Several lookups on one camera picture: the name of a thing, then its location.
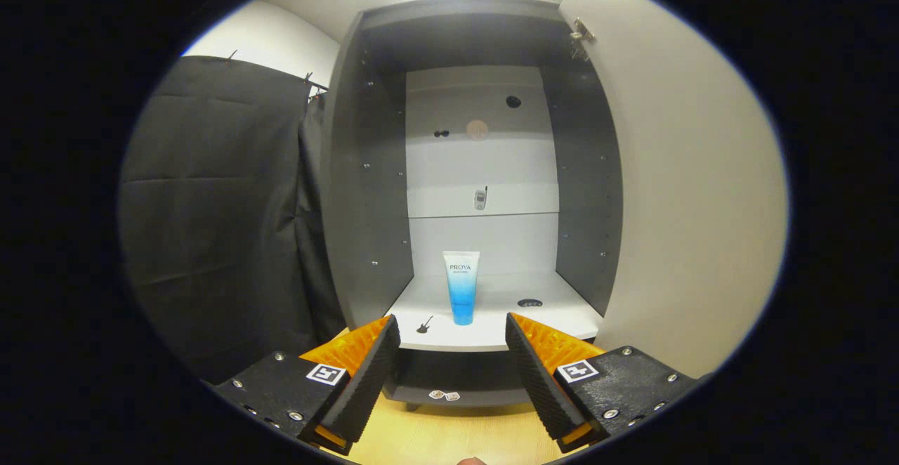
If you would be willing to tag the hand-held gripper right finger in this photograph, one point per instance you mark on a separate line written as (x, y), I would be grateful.
(541, 381)

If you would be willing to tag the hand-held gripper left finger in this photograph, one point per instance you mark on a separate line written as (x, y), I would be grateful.
(365, 374)

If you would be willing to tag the blue and white tube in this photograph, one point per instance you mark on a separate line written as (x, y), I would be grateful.
(462, 289)

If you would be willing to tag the light grey cabinet shelf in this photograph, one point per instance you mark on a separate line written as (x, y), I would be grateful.
(506, 321)

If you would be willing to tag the dark grey cabinet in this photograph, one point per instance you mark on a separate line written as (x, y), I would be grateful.
(365, 170)

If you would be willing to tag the black backdrop cloth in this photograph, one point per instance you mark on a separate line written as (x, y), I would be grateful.
(211, 205)

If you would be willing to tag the metal door hinge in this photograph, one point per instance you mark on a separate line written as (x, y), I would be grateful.
(581, 33)

